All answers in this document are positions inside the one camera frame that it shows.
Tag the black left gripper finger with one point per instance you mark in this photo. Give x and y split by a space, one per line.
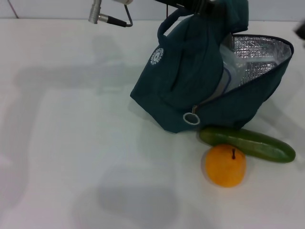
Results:
206 8

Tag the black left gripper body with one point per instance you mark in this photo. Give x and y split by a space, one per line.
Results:
181 3

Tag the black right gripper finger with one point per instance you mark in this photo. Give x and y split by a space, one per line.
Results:
301 31

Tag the clear plastic food container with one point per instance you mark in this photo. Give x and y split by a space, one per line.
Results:
236 69

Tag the dark teal lunch bag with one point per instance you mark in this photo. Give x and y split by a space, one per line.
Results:
181 83

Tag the green cucumber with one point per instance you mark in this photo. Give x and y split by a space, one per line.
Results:
257 144

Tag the orange pear with stem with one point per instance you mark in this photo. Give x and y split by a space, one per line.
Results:
224 167

